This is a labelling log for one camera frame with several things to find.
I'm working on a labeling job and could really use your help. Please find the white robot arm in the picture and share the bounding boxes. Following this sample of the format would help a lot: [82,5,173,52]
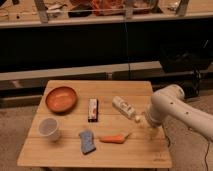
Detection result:
[145,84,213,142]

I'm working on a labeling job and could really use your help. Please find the black and white box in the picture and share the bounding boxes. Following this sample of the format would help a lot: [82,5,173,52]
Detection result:
[88,98,98,122]

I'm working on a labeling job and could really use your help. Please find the white plastic bottle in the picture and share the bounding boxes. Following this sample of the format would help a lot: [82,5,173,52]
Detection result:
[112,96,141,123]

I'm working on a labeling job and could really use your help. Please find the orange wooden bowl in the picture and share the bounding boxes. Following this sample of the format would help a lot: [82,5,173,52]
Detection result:
[45,86,77,113]

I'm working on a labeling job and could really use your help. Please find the wooden table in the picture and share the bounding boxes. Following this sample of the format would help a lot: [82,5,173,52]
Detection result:
[17,80,172,169]

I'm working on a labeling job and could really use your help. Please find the orange carrot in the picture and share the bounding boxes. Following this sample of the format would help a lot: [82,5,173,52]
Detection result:
[99,133,129,144]

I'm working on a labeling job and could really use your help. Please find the blue sponge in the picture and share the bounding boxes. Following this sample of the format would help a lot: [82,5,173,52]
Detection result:
[79,130,96,155]

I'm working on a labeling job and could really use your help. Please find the translucent plastic cup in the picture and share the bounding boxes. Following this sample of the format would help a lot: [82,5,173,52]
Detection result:
[38,118,60,141]

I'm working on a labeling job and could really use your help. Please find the orange object on shelf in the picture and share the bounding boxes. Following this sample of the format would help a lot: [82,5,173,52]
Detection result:
[91,0,124,16]

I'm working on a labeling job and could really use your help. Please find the vertical black cable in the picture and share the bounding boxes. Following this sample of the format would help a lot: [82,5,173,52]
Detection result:
[123,16,132,81]

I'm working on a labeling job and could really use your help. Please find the black cable on floor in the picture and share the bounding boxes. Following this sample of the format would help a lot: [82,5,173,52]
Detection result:
[163,128,211,171]

